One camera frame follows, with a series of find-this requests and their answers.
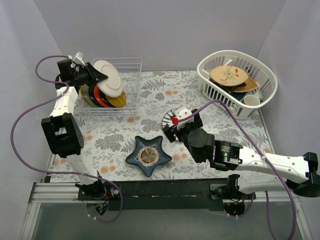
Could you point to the white blue-striped plate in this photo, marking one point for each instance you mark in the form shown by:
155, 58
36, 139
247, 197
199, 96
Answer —
167, 118

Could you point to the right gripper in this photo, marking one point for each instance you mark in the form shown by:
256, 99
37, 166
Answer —
170, 131

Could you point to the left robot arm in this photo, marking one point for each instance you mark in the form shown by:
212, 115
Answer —
63, 134

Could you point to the tan fan-shaped plate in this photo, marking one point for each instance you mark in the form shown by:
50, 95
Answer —
249, 85

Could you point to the blue star-shaped plate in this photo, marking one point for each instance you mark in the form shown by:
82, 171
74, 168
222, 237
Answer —
148, 154

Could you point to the aluminium frame rail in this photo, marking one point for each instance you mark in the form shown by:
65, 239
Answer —
66, 192

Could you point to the dark teal dish in basket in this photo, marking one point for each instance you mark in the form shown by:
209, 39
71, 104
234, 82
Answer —
238, 96

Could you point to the beige floral round plate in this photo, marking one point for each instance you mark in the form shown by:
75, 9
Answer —
228, 76

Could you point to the white plastic slatted basket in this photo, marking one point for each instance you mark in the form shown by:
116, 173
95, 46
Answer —
256, 70

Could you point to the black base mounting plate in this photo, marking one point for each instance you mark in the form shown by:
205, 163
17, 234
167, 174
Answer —
210, 193

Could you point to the black glossy plate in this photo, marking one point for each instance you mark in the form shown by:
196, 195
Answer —
104, 99

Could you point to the blue floral green plate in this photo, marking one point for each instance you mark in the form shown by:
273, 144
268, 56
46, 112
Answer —
87, 96

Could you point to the yellow patterned round plate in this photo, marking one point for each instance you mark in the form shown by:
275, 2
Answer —
83, 96

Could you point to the orange red round plate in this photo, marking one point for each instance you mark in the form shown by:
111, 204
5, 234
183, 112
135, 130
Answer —
96, 92

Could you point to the floral table mat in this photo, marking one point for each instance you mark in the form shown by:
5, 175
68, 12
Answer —
108, 141

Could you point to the white cup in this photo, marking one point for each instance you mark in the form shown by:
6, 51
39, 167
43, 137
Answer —
251, 100

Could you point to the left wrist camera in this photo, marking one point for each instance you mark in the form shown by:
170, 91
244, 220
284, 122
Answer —
77, 58

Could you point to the dark brown plate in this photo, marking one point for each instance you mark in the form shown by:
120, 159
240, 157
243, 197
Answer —
92, 96

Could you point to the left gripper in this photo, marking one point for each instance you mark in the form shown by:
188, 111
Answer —
89, 74

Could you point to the white wire dish rack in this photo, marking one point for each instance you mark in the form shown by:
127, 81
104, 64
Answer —
129, 69

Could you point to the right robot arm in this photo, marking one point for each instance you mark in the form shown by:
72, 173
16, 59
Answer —
298, 174

